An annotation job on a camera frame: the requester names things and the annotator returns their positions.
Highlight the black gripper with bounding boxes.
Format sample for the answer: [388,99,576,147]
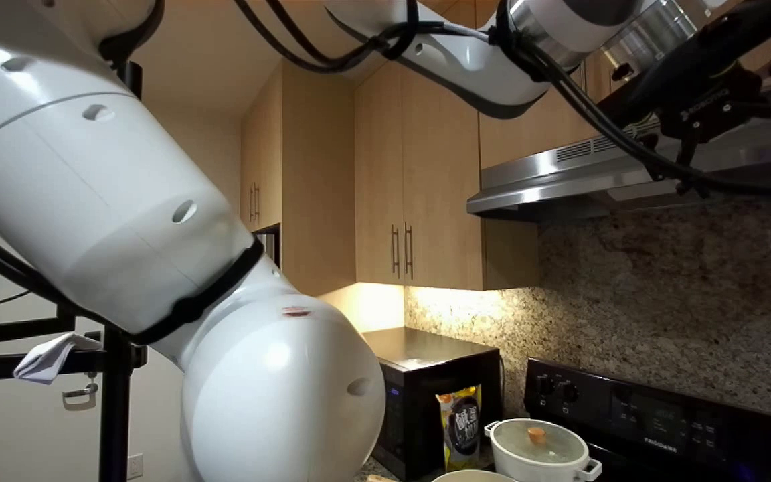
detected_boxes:
[597,0,771,145]

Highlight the black electric stove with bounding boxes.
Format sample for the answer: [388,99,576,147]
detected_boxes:
[522,360,771,482]

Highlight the stainless steel range hood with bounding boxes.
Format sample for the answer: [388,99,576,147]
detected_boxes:
[462,114,771,225]

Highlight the white pot with lid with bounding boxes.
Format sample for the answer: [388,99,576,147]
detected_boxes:
[482,415,605,482]

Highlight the black microwave oven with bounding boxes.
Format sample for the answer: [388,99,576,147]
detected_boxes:
[360,324,505,482]

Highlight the yellow black snack bag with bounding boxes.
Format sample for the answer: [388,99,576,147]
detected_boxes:
[434,384,488,475]

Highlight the full-height wooden pantry cabinet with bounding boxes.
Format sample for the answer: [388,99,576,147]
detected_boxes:
[239,62,358,300]

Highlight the white bowl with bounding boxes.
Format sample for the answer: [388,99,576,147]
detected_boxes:
[429,466,513,482]

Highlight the white cloth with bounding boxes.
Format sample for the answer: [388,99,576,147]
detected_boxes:
[10,329,105,390]

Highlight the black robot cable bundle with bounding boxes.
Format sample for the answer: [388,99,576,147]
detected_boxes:
[232,0,771,202]

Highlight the short wooden wall cabinet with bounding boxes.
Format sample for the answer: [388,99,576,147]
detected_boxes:
[475,0,771,175]

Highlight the tall wooden wall cabinet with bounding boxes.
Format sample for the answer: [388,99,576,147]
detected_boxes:
[352,60,540,294]

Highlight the silver bar cabinet handle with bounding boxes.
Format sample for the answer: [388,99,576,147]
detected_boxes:
[388,222,402,280]
[402,222,418,280]

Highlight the black metal camera stand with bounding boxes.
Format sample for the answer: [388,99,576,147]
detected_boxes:
[0,60,149,482]

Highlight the white wall outlet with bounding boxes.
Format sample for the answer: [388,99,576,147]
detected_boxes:
[123,448,146,482]

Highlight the small grey wall fixture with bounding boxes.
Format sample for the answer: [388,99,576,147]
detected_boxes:
[58,377,105,415]

